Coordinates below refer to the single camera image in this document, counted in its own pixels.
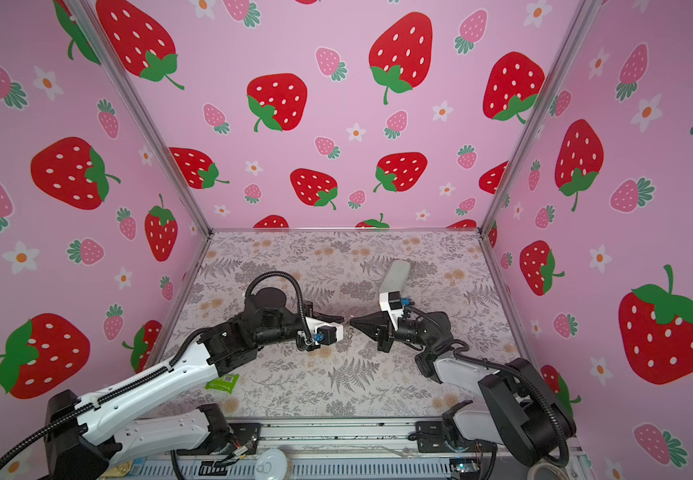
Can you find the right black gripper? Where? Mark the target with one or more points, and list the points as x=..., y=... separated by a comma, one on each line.
x=381, y=329

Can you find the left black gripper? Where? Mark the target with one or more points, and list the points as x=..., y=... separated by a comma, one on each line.
x=326, y=317

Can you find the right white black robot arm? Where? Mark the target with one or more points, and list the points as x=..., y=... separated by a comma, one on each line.
x=524, y=414

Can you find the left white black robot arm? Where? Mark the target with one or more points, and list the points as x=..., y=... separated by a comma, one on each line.
x=87, y=435

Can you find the pale green glasses case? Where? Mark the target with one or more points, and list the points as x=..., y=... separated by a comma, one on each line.
x=397, y=276

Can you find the green snack packet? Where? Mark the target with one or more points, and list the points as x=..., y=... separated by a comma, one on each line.
x=225, y=383

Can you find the gold tin can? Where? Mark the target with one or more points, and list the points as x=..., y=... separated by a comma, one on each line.
x=124, y=471

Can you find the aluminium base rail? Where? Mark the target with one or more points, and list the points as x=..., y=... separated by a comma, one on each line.
x=334, y=441

